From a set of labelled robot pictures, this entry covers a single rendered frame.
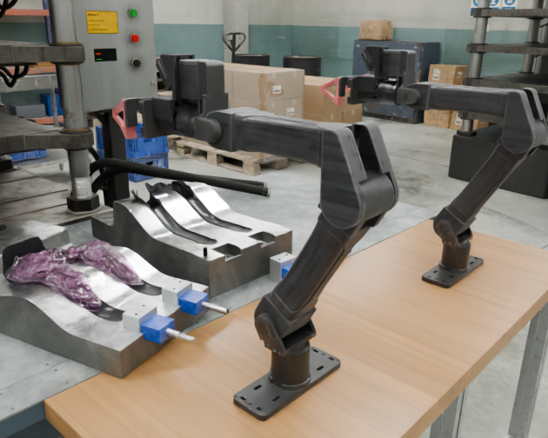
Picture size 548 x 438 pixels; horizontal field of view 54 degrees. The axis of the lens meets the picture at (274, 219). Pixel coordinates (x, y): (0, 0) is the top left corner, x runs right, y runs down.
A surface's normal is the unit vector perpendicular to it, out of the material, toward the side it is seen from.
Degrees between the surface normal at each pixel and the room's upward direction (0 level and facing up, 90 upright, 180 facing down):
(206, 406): 0
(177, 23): 90
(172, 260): 90
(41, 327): 90
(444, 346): 0
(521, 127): 90
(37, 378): 0
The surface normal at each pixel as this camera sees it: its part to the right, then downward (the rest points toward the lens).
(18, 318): -0.45, 0.30
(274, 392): 0.01, -0.94
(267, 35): 0.67, 0.26
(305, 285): -0.65, 0.28
